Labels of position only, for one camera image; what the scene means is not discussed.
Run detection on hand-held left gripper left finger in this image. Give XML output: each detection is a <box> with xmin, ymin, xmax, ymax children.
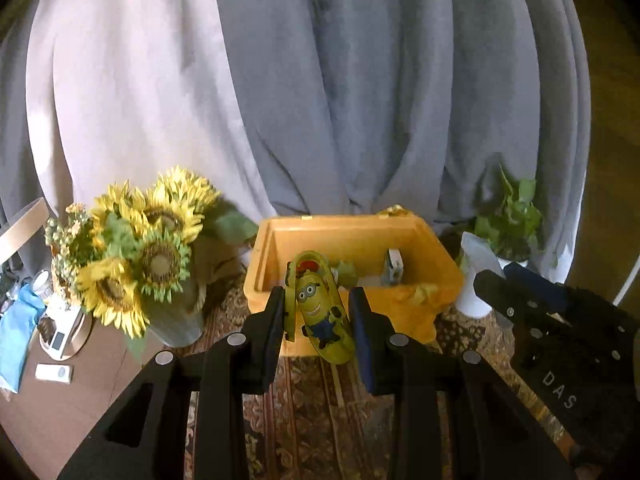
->
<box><xmin>57</xmin><ymin>287</ymin><xmax>287</xmax><ymax>480</ymax></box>

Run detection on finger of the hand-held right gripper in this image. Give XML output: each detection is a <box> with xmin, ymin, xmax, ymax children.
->
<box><xmin>472</xmin><ymin>269</ymin><xmax>532</xmax><ymax>333</ymax></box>
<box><xmin>503</xmin><ymin>261</ymin><xmax>571</xmax><ymax>311</ymax></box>

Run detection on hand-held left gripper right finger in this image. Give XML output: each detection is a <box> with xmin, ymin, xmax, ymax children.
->
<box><xmin>348</xmin><ymin>287</ymin><xmax>577</xmax><ymax>480</ymax></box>

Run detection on orange plastic crate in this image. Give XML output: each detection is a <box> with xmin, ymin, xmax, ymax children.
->
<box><xmin>245</xmin><ymin>212</ymin><xmax>464</xmax><ymax>359</ymax></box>

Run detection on green plush leaf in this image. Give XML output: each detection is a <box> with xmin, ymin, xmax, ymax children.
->
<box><xmin>330</xmin><ymin>260</ymin><xmax>359</xmax><ymax>289</ymax></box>

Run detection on white and green soft toy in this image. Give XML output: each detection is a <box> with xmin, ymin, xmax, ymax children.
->
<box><xmin>383</xmin><ymin>248</ymin><xmax>404</xmax><ymax>287</ymax></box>

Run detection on white plant pot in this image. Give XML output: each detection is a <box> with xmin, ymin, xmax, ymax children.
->
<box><xmin>454</xmin><ymin>232</ymin><xmax>528</xmax><ymax>319</ymax></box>

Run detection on green potted plant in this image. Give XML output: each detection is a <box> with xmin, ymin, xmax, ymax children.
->
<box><xmin>457</xmin><ymin>164</ymin><xmax>559</xmax><ymax>271</ymax></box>

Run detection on grey flower vase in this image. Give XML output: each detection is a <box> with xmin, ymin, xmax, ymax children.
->
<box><xmin>144</xmin><ymin>255</ymin><xmax>207</xmax><ymax>349</ymax></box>

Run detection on patterned table runner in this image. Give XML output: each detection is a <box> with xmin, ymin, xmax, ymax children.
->
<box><xmin>184</xmin><ymin>280</ymin><xmax>601</xmax><ymax>480</ymax></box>

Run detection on sunflower bouquet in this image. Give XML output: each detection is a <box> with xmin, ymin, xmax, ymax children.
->
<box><xmin>44</xmin><ymin>165</ymin><xmax>259</xmax><ymax>357</ymax></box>

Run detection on white remote control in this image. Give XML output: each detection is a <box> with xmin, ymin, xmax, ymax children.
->
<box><xmin>35</xmin><ymin>363</ymin><xmax>74</xmax><ymax>385</ymax></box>

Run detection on wide grey curtain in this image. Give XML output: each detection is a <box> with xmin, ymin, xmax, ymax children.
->
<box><xmin>214</xmin><ymin>0</ymin><xmax>592</xmax><ymax>228</ymax></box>

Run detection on blue cloth pouch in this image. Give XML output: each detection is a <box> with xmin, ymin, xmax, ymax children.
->
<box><xmin>0</xmin><ymin>287</ymin><xmax>44</xmax><ymax>394</ymax></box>

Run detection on beige curtain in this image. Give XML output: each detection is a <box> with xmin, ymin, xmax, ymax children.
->
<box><xmin>25</xmin><ymin>0</ymin><xmax>281</xmax><ymax>223</ymax></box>

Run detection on narrow grey curtain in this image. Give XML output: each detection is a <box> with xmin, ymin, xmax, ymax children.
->
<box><xmin>0</xmin><ymin>30</ymin><xmax>43</xmax><ymax>266</ymax></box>

